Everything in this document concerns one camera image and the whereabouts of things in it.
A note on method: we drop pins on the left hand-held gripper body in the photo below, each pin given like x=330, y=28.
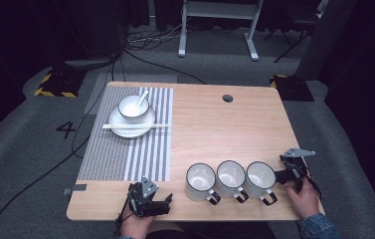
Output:
x=143, y=202

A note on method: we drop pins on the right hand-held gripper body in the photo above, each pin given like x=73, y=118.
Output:
x=296, y=166

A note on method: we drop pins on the white mug black rim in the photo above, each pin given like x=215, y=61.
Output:
x=201, y=181
x=261, y=179
x=230, y=177

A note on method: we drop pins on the person's left hand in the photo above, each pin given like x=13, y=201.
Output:
x=135, y=225

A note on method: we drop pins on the person's right hand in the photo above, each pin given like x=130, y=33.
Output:
x=304, y=202

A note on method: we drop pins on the grey striped placemat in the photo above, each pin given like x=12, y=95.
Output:
x=108, y=156

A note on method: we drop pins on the grey tape strip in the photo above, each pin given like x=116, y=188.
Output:
x=75, y=188

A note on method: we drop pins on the white plate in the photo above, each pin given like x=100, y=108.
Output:
x=128, y=131

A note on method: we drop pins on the white chopstick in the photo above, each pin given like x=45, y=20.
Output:
x=125, y=125

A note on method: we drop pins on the black yellow striped stand base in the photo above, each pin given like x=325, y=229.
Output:
x=59, y=86
x=291, y=88

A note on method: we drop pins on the white bowl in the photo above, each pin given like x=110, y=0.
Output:
x=132, y=109

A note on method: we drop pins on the white spoon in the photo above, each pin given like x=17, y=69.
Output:
x=143, y=98

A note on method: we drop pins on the dark grey column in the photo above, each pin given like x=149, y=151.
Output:
x=324, y=40

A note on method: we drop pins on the black tripod stand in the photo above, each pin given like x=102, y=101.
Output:
x=294, y=30

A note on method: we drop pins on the white desk frame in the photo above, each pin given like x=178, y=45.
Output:
x=220, y=10

